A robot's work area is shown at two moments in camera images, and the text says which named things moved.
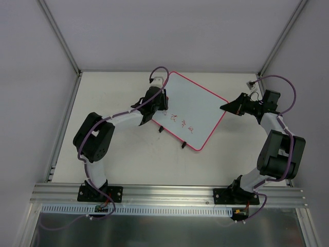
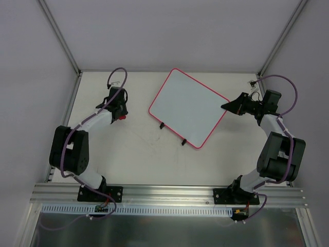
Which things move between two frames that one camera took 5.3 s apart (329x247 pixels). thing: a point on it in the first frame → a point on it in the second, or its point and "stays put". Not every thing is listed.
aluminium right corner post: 298,10 stays put
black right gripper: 241,104 stays put
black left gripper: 148,113 → 118,111
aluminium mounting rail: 240,193 stays put
